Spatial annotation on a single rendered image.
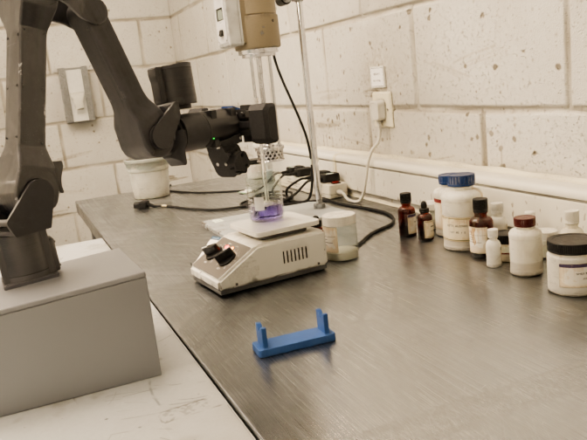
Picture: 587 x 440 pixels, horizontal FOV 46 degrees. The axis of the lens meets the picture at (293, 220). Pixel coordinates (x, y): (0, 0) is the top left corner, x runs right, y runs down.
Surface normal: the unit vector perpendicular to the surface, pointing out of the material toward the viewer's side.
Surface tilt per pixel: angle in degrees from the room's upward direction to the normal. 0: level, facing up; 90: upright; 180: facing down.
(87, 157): 90
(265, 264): 90
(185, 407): 0
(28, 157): 57
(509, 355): 0
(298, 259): 90
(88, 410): 0
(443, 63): 90
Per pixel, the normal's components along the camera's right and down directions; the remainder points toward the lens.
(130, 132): -0.63, 0.36
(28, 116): 0.73, -0.01
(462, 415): -0.11, -0.97
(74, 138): 0.39, 0.15
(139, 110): 0.46, -0.44
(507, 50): -0.92, 0.18
